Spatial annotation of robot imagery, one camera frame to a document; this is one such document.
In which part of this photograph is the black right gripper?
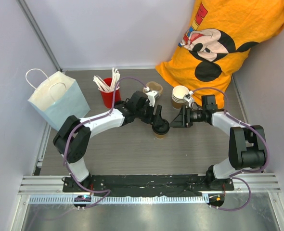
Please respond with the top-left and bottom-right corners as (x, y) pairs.
(169, 104), (206, 128)

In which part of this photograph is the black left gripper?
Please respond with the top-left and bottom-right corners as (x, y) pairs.
(135, 101), (162, 126)

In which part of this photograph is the black coffee cup lid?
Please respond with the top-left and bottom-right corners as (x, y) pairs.
(152, 119), (169, 135)

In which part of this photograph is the brown paper cup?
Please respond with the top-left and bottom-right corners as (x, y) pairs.
(153, 132), (168, 139)

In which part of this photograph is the light blue paper bag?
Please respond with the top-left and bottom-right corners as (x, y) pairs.
(25, 68), (90, 131)

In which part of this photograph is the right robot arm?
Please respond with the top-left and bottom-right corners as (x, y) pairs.
(169, 95), (267, 190)

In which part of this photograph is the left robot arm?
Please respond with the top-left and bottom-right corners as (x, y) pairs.
(53, 90), (169, 192)

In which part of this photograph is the stack of paper cups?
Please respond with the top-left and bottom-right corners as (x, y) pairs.
(171, 85), (189, 109)

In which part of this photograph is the stack of cardboard cup carriers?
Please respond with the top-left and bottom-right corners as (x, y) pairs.
(146, 81), (163, 96)

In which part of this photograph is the red straw holder cup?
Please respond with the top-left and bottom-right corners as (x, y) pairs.
(99, 77), (121, 108)

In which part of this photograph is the orange Mickey Mouse cloth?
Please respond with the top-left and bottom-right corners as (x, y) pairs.
(156, 0), (284, 108)

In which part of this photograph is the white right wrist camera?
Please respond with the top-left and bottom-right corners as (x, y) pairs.
(183, 91), (194, 108)

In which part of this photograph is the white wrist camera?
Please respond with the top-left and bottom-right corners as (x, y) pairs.
(143, 87), (160, 107)
(183, 91), (194, 108)

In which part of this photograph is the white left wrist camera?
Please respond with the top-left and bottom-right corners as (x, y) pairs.
(143, 87), (160, 107)

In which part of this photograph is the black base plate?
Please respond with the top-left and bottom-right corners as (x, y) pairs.
(62, 174), (234, 205)

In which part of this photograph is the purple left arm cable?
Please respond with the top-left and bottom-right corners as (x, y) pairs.
(62, 77), (149, 209)

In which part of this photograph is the aluminium frame rail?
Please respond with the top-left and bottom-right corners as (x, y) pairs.
(16, 0), (63, 71)

